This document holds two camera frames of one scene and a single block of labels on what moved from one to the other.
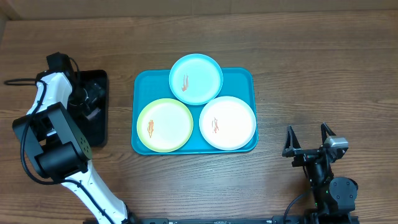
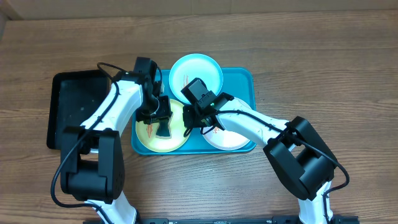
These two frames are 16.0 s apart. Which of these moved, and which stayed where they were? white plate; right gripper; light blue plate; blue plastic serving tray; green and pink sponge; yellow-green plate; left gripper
Moved: right gripper; left gripper; green and pink sponge
Stayed: white plate; light blue plate; yellow-green plate; blue plastic serving tray
